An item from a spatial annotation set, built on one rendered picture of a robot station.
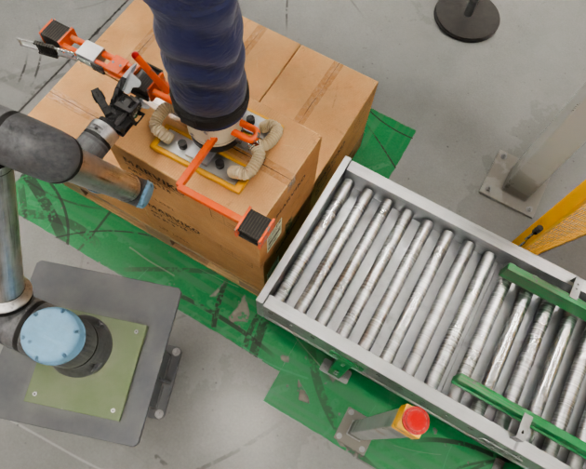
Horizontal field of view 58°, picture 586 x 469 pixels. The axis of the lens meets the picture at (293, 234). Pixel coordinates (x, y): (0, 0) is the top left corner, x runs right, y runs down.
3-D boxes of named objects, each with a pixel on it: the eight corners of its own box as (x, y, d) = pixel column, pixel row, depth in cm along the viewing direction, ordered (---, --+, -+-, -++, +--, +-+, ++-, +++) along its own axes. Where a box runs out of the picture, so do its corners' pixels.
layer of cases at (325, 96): (364, 130, 272) (379, 81, 235) (264, 291, 238) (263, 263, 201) (171, 34, 291) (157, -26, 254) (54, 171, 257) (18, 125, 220)
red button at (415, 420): (430, 415, 139) (434, 415, 136) (419, 440, 137) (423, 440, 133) (406, 402, 140) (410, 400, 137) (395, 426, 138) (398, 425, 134)
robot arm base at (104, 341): (107, 379, 162) (98, 377, 152) (44, 376, 161) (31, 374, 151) (116, 317, 168) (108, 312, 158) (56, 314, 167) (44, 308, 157)
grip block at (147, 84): (168, 82, 170) (165, 70, 165) (151, 103, 167) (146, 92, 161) (146, 71, 171) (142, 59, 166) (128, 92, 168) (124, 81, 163)
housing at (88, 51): (109, 57, 173) (105, 46, 169) (96, 71, 171) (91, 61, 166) (91, 47, 174) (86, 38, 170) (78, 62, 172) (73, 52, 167)
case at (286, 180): (313, 189, 214) (322, 135, 177) (259, 269, 200) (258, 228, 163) (192, 121, 224) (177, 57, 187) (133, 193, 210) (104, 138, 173)
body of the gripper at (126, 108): (147, 113, 166) (124, 141, 162) (124, 101, 168) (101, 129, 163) (141, 98, 159) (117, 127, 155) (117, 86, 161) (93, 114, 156)
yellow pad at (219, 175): (255, 171, 170) (255, 164, 166) (239, 195, 167) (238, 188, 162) (167, 126, 176) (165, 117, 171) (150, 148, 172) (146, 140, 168)
